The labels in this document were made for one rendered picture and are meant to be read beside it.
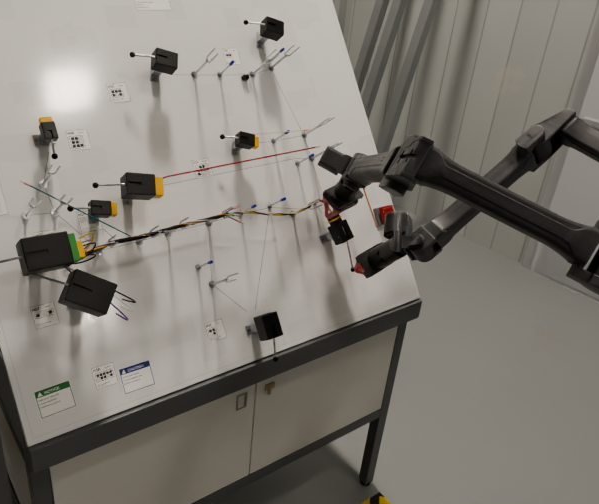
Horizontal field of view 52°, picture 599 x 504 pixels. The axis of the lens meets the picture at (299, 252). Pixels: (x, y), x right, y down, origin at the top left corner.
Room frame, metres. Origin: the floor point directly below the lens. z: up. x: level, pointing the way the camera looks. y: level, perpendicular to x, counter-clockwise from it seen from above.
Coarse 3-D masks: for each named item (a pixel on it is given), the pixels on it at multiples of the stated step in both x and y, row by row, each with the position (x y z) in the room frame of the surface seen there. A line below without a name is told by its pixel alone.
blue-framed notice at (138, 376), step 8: (128, 368) 1.08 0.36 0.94; (136, 368) 1.09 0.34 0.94; (144, 368) 1.09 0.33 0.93; (120, 376) 1.06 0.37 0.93; (128, 376) 1.07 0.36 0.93; (136, 376) 1.07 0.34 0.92; (144, 376) 1.08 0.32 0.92; (152, 376) 1.09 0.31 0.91; (128, 384) 1.05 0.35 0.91; (136, 384) 1.06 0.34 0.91; (144, 384) 1.07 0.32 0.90; (152, 384) 1.08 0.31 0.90; (128, 392) 1.04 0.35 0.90
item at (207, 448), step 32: (192, 416) 1.16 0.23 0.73; (224, 416) 1.22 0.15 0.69; (96, 448) 1.00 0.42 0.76; (128, 448) 1.05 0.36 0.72; (160, 448) 1.10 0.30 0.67; (192, 448) 1.16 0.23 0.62; (224, 448) 1.22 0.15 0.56; (64, 480) 0.95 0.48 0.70; (96, 480) 1.00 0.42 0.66; (128, 480) 1.05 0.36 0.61; (160, 480) 1.10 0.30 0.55; (192, 480) 1.16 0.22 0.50; (224, 480) 1.23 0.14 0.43
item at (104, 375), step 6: (102, 366) 1.05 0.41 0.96; (108, 366) 1.06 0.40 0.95; (96, 372) 1.04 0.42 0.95; (102, 372) 1.04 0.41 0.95; (108, 372) 1.05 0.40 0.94; (114, 372) 1.06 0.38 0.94; (96, 378) 1.03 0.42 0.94; (102, 378) 1.04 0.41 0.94; (108, 378) 1.04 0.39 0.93; (114, 378) 1.05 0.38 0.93; (96, 384) 1.02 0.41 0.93; (102, 384) 1.03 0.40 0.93; (108, 384) 1.03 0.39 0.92
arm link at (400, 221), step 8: (392, 216) 1.45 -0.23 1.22; (400, 216) 1.45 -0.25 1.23; (408, 216) 1.44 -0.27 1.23; (384, 224) 1.45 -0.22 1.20; (392, 224) 1.43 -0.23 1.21; (400, 224) 1.43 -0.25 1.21; (408, 224) 1.42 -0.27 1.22; (384, 232) 1.43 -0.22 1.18; (408, 232) 1.40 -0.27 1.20; (408, 240) 1.35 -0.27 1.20; (416, 240) 1.34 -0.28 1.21; (408, 256) 1.38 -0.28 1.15
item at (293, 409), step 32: (352, 352) 1.51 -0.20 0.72; (384, 352) 1.61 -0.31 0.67; (256, 384) 1.29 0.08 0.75; (288, 384) 1.36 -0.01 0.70; (320, 384) 1.44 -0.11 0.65; (352, 384) 1.53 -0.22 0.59; (384, 384) 1.63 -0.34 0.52; (256, 416) 1.29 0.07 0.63; (288, 416) 1.37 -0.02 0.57; (320, 416) 1.45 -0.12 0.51; (352, 416) 1.54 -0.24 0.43; (256, 448) 1.30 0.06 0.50; (288, 448) 1.37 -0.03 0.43
